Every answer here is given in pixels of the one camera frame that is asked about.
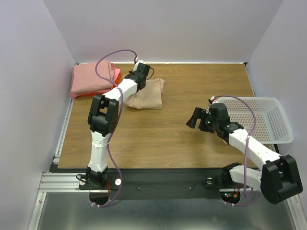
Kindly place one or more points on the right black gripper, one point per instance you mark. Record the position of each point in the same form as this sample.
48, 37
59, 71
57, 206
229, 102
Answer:
204, 122

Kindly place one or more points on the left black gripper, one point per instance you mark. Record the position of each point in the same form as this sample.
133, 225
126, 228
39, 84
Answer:
132, 73

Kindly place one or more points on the beige t shirt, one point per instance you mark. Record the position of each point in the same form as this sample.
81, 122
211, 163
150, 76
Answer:
150, 97

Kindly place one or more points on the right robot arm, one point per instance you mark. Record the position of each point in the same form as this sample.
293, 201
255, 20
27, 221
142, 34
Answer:
276, 177

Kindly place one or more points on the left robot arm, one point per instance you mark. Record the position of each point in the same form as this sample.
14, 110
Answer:
103, 120

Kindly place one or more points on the folded light pink t shirt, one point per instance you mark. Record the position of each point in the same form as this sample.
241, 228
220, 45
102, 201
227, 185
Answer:
116, 74

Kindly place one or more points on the white plastic basket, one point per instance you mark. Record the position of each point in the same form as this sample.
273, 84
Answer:
267, 114

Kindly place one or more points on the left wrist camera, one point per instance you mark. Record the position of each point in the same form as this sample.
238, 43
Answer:
138, 62

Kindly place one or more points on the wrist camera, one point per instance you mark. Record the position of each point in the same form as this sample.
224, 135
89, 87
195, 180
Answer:
138, 62
213, 100

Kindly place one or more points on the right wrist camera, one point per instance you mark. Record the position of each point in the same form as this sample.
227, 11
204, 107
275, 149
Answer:
213, 100

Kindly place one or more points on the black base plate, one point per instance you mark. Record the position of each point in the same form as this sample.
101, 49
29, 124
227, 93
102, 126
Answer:
152, 184

